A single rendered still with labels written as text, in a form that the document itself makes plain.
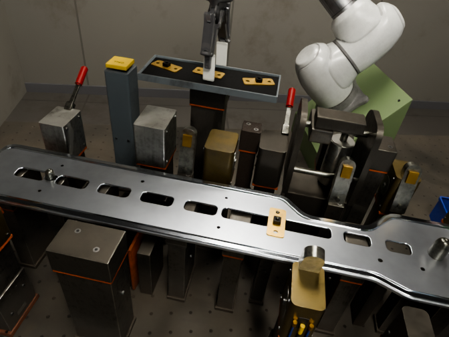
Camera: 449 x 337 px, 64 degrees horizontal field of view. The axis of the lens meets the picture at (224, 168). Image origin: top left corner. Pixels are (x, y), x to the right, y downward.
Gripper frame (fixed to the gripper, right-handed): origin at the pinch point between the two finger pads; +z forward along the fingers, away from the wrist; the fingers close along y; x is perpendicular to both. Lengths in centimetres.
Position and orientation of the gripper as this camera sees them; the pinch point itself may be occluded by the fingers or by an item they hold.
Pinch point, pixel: (215, 65)
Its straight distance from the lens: 100.9
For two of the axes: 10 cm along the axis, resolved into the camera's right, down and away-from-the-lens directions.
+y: -3.0, 5.6, -7.7
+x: 9.5, 2.3, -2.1
